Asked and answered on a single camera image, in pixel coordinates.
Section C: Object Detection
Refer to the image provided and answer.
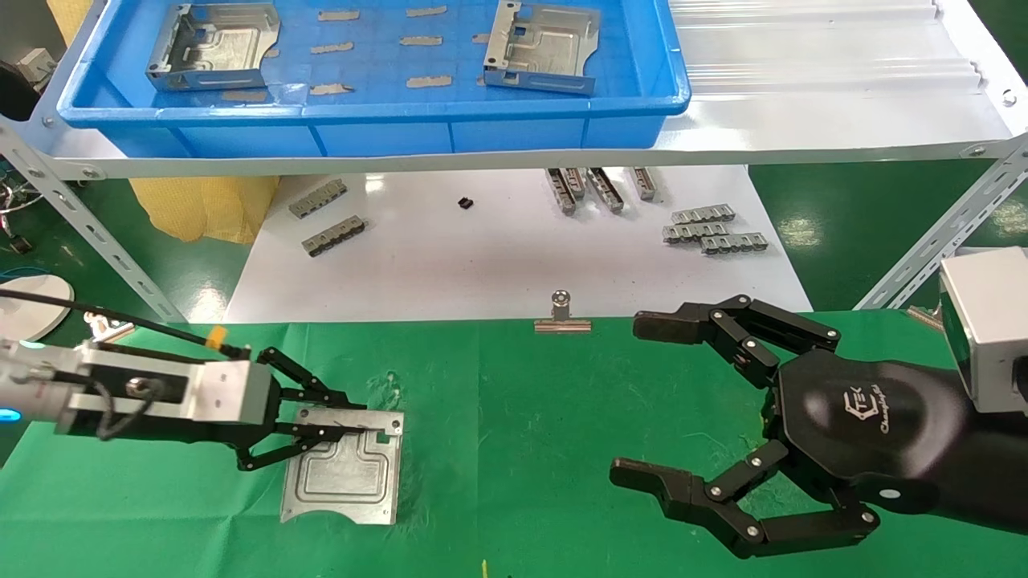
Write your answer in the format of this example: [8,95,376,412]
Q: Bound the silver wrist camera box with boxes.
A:
[68,341,275,426]
[938,246,1028,414]

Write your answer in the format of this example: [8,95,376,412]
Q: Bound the white round disc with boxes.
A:
[0,273,75,343]

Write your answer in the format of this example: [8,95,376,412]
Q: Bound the green table cloth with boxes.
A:
[0,309,1028,578]

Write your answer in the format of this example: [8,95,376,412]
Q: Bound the silver sheet metal bracket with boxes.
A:
[482,0,602,97]
[145,2,282,92]
[279,405,405,527]

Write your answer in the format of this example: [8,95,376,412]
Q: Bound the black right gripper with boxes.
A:
[608,295,1028,559]

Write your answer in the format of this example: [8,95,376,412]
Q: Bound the yellow foam bag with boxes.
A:
[47,0,280,244]

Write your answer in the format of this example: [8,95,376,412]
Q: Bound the small gray box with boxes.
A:
[16,47,59,91]

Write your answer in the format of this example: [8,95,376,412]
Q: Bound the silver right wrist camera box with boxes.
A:
[938,246,1028,414]

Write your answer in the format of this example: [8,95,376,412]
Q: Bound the gray toothed metal strip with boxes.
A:
[301,215,368,258]
[288,178,349,219]
[671,204,736,225]
[662,222,729,243]
[700,232,769,256]

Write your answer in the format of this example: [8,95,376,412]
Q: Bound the blue plastic bin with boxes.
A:
[56,0,691,158]

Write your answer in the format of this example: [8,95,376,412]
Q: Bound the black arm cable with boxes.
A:
[0,289,250,360]

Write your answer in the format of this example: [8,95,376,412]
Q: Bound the white metal shelf rack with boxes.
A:
[0,0,1028,324]

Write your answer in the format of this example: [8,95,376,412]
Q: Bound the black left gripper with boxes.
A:
[52,346,388,473]

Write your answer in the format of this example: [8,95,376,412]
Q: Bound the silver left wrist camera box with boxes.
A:
[68,341,275,426]

